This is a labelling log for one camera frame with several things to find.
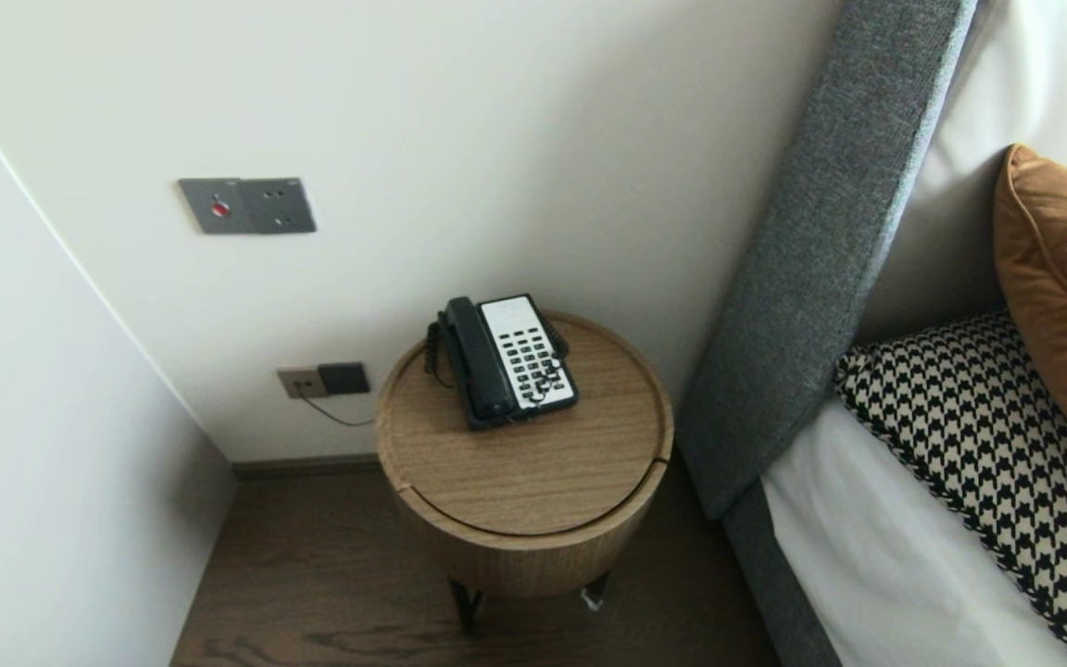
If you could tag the black telephone base white keypad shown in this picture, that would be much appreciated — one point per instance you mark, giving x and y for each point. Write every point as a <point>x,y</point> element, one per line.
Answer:
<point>524,357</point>

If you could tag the black telephone handset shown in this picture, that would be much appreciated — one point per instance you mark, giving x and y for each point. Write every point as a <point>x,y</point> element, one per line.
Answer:
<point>476,361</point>

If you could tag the dark grey power socket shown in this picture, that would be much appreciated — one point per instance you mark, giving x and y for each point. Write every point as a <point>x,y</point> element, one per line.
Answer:
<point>345,378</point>

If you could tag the brown wooden baseboard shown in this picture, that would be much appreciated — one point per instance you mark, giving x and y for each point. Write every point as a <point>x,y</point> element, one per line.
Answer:
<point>311,465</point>

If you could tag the black metal table legs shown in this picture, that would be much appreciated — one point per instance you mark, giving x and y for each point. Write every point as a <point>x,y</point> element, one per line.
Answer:
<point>467,607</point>

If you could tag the grey fabric headboard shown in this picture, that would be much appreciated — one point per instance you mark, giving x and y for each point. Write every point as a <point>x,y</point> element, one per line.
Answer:
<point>821,232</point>

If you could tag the beige upholstered headboard panel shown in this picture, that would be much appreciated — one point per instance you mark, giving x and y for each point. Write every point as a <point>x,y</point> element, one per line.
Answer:
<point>941,259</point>

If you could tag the white bed sheet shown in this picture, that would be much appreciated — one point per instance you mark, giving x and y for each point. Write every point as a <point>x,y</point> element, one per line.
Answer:
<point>885,574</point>

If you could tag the black white houndstooth pillow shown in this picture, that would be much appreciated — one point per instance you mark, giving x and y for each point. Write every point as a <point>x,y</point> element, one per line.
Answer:
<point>987,445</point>

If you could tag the beige wall data socket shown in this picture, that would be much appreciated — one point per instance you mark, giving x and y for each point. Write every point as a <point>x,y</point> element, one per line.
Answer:
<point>300,383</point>

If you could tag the grey wall switch panel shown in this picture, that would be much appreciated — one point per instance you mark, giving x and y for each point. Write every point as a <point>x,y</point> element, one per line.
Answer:
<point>256,206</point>

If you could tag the grey fabric bed frame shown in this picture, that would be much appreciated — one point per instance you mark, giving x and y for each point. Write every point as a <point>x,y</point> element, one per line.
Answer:
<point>774,584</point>

